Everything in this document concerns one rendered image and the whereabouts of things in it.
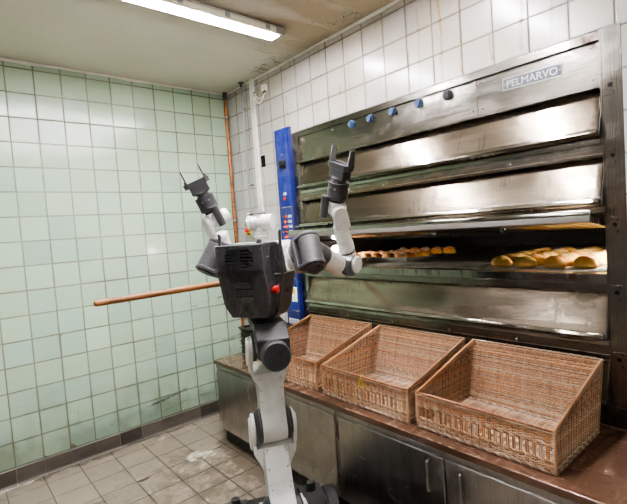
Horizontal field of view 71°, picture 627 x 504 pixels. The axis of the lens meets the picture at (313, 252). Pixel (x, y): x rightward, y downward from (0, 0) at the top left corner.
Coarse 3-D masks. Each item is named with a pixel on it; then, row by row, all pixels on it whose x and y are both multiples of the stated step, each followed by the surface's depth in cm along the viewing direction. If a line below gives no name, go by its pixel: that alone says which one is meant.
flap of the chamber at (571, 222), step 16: (448, 224) 204; (464, 224) 198; (480, 224) 192; (496, 224) 187; (512, 224) 182; (528, 224) 177; (544, 224) 173; (560, 224) 171; (576, 224) 169; (592, 224) 167
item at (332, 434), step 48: (240, 384) 283; (288, 384) 247; (240, 432) 288; (336, 432) 216; (384, 432) 192; (432, 432) 179; (624, 432) 168; (336, 480) 219; (384, 480) 195; (432, 480) 175; (480, 480) 159; (528, 480) 145; (576, 480) 141; (624, 480) 139
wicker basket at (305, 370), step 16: (304, 320) 298; (320, 320) 294; (336, 320) 284; (352, 320) 274; (304, 336) 299; (336, 336) 281; (352, 336) 252; (304, 352) 298; (320, 352) 290; (336, 352) 243; (352, 352) 252; (288, 368) 250; (304, 368) 239; (320, 368) 235; (304, 384) 240; (320, 384) 235
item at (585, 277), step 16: (368, 272) 264; (384, 272) 255; (400, 272) 246; (416, 272) 238; (432, 272) 230; (448, 272) 223; (464, 272) 216; (480, 272) 210; (496, 272) 204; (512, 272) 198; (528, 272) 193; (544, 272) 188; (560, 272) 185; (576, 272) 181; (592, 272) 178
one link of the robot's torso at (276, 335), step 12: (252, 324) 176; (264, 324) 174; (276, 324) 175; (264, 336) 170; (276, 336) 171; (288, 336) 172; (264, 348) 165; (276, 348) 165; (288, 348) 166; (264, 360) 164; (276, 360) 165; (288, 360) 166
